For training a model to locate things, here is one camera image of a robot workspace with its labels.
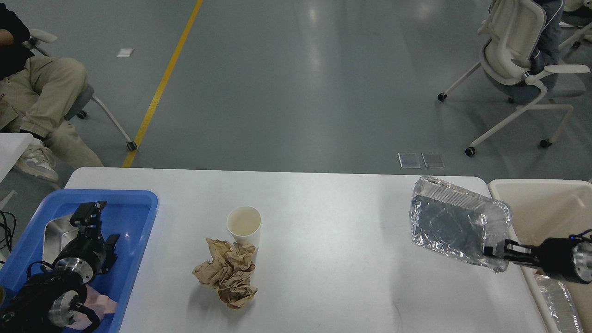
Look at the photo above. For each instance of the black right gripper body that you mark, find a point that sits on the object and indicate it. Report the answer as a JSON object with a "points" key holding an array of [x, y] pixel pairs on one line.
{"points": [[566, 259]]}

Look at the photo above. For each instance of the stainless steel rectangular tin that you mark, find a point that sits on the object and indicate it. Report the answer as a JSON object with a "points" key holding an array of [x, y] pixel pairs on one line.
{"points": [[57, 234]]}

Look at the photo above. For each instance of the seated person in blue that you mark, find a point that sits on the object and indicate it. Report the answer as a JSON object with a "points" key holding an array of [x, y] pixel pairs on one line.
{"points": [[546, 52]]}

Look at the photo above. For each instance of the grey office chair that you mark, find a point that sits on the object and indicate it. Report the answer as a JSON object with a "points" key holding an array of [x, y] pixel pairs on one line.
{"points": [[77, 110]]}

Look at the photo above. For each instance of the white office chair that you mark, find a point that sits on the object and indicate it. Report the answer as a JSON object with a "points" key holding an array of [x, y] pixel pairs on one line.
{"points": [[514, 28]]}

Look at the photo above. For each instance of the white paper cup in bin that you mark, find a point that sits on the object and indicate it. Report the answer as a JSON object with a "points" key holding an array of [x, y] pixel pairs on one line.
{"points": [[533, 257]]}

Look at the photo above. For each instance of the blue plastic tray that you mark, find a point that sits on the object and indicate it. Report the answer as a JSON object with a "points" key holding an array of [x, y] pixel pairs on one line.
{"points": [[129, 213]]}

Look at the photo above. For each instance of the brown paper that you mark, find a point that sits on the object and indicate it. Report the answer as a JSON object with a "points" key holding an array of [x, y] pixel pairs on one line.
{"points": [[228, 272]]}

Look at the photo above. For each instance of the beige plastic bin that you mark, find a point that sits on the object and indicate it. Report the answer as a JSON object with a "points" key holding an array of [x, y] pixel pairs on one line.
{"points": [[544, 208]]}

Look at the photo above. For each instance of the seated person in khaki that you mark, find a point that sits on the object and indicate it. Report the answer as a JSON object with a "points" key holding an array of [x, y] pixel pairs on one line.
{"points": [[37, 92]]}

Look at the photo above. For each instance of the aluminium foil tray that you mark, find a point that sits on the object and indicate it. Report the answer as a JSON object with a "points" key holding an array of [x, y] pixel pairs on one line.
{"points": [[458, 223]]}

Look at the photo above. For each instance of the pink mug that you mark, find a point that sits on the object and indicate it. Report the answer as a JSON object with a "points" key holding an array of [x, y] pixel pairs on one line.
{"points": [[100, 304]]}

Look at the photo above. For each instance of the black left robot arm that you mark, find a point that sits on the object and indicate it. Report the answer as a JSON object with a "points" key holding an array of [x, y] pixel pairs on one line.
{"points": [[50, 300]]}

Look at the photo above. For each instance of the white paper cup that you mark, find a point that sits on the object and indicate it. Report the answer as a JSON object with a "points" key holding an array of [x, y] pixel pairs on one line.
{"points": [[244, 224], [533, 257]]}

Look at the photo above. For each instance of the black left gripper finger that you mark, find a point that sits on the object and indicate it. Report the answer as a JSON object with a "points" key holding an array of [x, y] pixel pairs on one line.
{"points": [[109, 246], [87, 218]]}

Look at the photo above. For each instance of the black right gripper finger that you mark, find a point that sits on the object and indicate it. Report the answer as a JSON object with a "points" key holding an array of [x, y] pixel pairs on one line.
{"points": [[511, 246], [516, 258]]}

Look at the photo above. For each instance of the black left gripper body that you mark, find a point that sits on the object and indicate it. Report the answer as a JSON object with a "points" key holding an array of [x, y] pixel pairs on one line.
{"points": [[85, 256]]}

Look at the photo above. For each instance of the white side table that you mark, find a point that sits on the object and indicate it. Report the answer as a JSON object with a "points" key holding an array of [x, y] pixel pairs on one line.
{"points": [[12, 145]]}

